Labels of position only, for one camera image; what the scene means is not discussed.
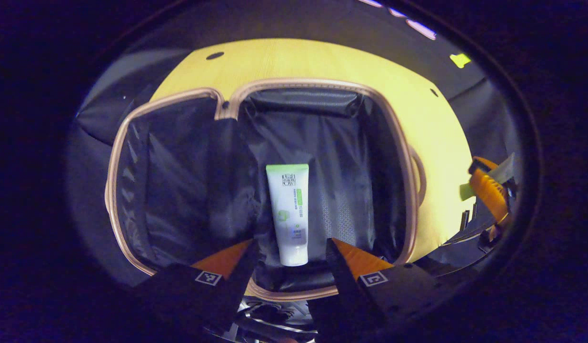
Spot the pink suitcase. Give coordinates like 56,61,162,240
105,78,427,302

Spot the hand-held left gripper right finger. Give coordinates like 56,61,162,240
306,237,462,343

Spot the ceiling light strip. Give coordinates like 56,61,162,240
358,0,438,40

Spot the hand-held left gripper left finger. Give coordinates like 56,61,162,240
131,238,262,335

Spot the shiny metal object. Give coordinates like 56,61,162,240
236,296,319,343

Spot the white tube with green cap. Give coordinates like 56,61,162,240
266,164,310,267

